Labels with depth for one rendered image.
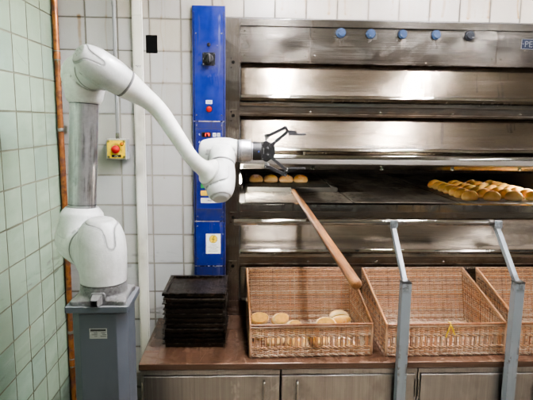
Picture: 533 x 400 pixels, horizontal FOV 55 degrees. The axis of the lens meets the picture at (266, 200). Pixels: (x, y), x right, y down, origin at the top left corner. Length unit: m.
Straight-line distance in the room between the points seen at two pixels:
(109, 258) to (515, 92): 2.14
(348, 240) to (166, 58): 1.31
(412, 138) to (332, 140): 0.41
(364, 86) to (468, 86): 0.53
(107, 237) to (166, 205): 0.95
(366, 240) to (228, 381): 1.02
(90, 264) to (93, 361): 0.33
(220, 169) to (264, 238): 0.85
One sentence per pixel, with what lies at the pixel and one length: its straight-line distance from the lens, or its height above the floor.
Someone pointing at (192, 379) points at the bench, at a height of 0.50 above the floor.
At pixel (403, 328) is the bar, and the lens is 2.28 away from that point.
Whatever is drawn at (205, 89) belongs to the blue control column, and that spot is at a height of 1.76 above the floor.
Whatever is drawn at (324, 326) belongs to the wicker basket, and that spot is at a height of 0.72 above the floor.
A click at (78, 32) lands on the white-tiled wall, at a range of 2.76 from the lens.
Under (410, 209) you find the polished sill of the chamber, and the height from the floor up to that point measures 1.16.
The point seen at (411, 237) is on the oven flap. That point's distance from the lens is 2.82.
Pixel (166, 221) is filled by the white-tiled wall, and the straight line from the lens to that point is 2.69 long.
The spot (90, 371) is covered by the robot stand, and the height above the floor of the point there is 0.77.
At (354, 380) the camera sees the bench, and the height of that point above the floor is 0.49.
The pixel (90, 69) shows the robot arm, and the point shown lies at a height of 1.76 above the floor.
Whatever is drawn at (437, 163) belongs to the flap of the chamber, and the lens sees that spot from 2.65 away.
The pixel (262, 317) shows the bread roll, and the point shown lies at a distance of 2.63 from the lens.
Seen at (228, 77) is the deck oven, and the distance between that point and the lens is 2.62.
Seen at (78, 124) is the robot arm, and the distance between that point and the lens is 1.93.
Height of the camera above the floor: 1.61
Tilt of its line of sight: 9 degrees down
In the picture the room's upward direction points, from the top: 1 degrees clockwise
